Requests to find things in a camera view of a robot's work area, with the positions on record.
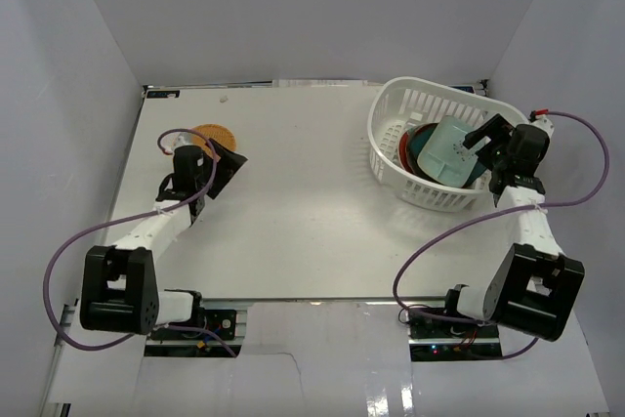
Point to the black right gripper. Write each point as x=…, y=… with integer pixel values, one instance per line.
x=498, y=126

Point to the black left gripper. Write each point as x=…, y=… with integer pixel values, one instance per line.
x=223, y=166

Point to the orange woven round plate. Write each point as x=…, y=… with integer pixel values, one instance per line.
x=218, y=133

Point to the light teal rectangular plate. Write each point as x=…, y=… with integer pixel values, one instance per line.
x=444, y=158

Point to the dark teal square plate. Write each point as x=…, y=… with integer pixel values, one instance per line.
x=416, y=142

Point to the red and teal floral plate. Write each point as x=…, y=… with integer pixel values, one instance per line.
x=401, y=152

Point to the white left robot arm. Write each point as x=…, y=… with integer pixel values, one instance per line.
x=119, y=288

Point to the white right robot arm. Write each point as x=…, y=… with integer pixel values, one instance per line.
x=534, y=288

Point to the white plastic basket bin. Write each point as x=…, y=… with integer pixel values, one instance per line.
x=403, y=116

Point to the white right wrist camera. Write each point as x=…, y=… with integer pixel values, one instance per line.
x=540, y=118

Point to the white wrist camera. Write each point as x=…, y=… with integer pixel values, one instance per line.
x=540, y=118
x=178, y=140

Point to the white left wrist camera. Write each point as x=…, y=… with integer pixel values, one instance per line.
x=178, y=140

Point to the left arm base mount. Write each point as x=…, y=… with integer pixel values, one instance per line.
x=208, y=334

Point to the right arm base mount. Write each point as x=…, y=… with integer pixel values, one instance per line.
x=432, y=340

